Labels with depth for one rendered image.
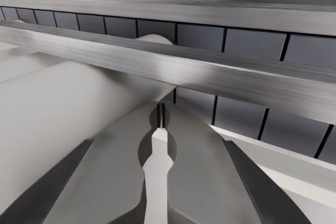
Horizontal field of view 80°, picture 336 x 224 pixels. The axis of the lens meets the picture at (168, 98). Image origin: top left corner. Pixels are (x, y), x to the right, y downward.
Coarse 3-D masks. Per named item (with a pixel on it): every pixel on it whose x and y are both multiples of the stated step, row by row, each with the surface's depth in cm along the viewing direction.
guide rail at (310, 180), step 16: (160, 128) 16; (240, 144) 15; (256, 160) 13; (272, 160) 13; (288, 160) 13; (272, 176) 13; (288, 176) 12; (304, 176) 12; (320, 176) 12; (304, 192) 12; (320, 192) 12
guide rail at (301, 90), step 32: (0, 32) 13; (32, 32) 11; (64, 32) 11; (96, 64) 10; (128, 64) 8; (160, 64) 8; (192, 64) 7; (224, 64) 6; (256, 64) 6; (288, 64) 6; (224, 96) 7; (256, 96) 6; (288, 96) 6; (320, 96) 5
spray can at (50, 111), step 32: (64, 64) 10; (0, 96) 7; (32, 96) 8; (64, 96) 8; (96, 96) 10; (128, 96) 11; (160, 96) 15; (0, 128) 7; (32, 128) 7; (64, 128) 8; (96, 128) 9; (0, 160) 6; (32, 160) 7; (0, 192) 6
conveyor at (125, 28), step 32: (96, 32) 20; (128, 32) 18; (160, 32) 16; (192, 32) 15; (224, 32) 14; (256, 32) 13; (288, 32) 15; (320, 64) 12; (192, 96) 18; (224, 128) 17; (256, 128) 16; (288, 128) 14; (320, 128) 13
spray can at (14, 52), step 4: (12, 48) 17; (16, 48) 17; (20, 48) 17; (24, 48) 17; (0, 52) 16; (4, 52) 16; (8, 52) 16; (12, 52) 16; (16, 52) 16; (20, 52) 17; (24, 52) 17; (28, 52) 17; (32, 52) 17; (0, 56) 16; (4, 56) 16; (8, 56) 16; (12, 56) 16; (16, 56) 16; (0, 60) 15
